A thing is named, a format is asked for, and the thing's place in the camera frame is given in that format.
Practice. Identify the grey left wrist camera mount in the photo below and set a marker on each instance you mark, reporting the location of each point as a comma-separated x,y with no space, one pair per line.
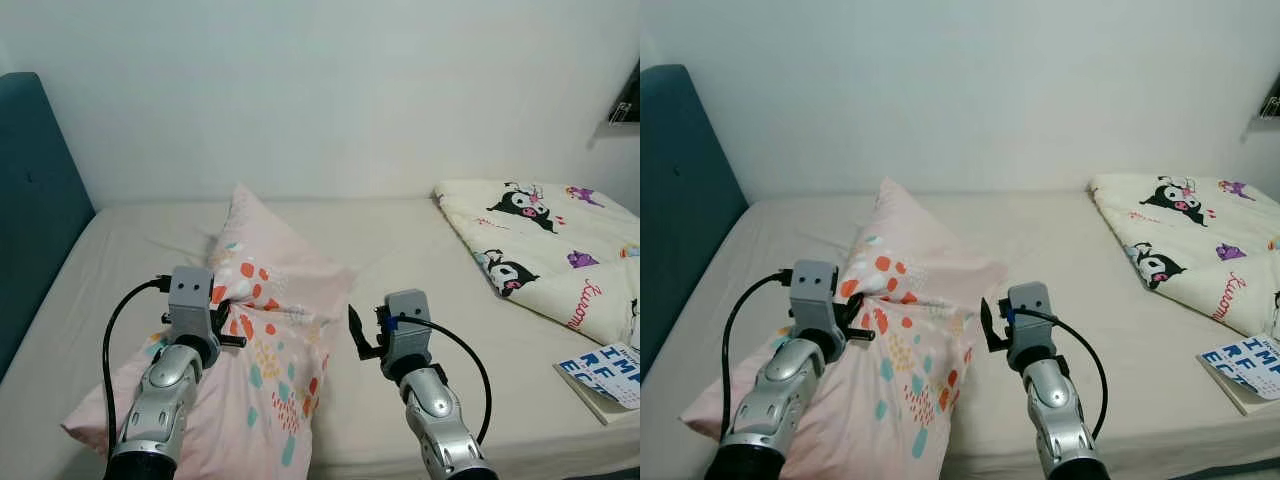
813,295
190,300

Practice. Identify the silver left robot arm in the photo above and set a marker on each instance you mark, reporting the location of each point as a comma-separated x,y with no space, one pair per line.
780,400
160,410

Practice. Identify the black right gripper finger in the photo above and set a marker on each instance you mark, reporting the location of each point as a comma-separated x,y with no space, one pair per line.
988,328
357,332

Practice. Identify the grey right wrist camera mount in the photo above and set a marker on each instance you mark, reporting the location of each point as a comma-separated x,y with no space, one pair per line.
1030,330
410,335

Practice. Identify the pink patterned pillow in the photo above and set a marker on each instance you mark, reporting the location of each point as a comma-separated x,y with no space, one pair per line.
260,400
900,400

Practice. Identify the white book blue letters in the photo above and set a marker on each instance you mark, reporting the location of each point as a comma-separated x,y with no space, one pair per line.
1250,365
610,380

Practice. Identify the beige sheeted mattress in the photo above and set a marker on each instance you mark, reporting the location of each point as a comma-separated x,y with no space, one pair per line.
400,230
1020,230

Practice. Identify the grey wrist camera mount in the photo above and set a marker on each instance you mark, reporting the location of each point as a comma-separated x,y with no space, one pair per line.
1030,330
813,295
410,335
190,300

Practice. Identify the blue upholstered bed frame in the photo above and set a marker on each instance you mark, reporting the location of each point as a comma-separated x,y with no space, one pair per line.
690,200
40,200

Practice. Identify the cream cartoon print blanket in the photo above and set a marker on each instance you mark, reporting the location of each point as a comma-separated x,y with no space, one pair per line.
575,232
1240,225

